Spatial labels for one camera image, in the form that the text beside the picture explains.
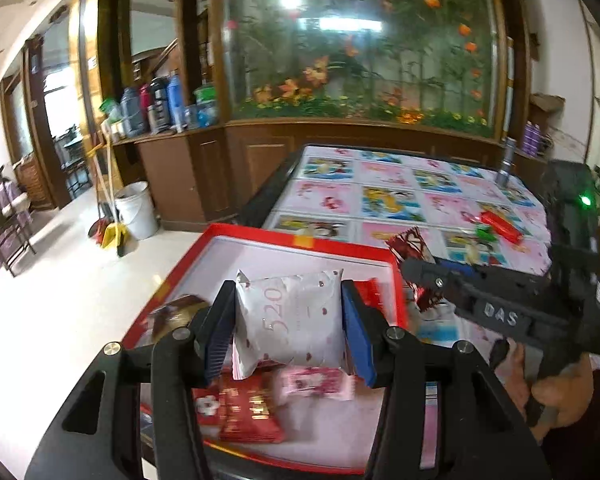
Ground grey plastic jug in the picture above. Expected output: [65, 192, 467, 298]
[120, 87, 146, 138]

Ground brown wooden side counter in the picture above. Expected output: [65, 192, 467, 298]
[114, 122, 298, 231]

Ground yellow dustpan and broom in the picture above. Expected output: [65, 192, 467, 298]
[86, 134, 129, 258]

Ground red flower snack packet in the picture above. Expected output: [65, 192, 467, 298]
[193, 387, 221, 427]

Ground person right hand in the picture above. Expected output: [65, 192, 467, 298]
[504, 340, 594, 441]

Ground red long snack packet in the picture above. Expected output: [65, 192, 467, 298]
[480, 210, 524, 245]

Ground red cardboard box tray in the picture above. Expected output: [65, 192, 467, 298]
[122, 223, 408, 479]

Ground brown black sesame snack bag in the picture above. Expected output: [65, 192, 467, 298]
[147, 294, 210, 342]

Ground silver flashlight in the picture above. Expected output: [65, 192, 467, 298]
[495, 136, 517, 188]

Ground colourful printed tablecloth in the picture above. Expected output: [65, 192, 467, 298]
[262, 145, 550, 274]

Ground black thermos flask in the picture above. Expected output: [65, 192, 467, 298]
[149, 77, 172, 133]

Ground red rectangular snack packet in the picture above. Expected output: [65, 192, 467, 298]
[354, 278, 396, 324]

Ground dark wooden chair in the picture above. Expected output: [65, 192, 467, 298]
[0, 166, 36, 276]

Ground blue water bottle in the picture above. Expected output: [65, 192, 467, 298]
[166, 70, 185, 132]

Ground white 520 snack packet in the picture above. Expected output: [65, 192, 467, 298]
[232, 269, 350, 380]

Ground red white patterned snack packet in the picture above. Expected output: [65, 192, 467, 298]
[386, 226, 442, 313]

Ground green candy wrapper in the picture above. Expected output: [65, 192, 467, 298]
[475, 224, 498, 244]

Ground dark red square snack packet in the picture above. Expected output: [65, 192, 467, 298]
[219, 374, 286, 443]

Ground purple bottles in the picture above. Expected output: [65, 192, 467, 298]
[521, 122, 542, 157]

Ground pink bear snack packet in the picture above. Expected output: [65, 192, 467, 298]
[272, 366, 355, 405]

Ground white plastic bucket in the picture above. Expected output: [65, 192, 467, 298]
[114, 181, 159, 240]

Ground white grey snack packet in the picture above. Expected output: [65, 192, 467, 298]
[462, 242, 483, 266]

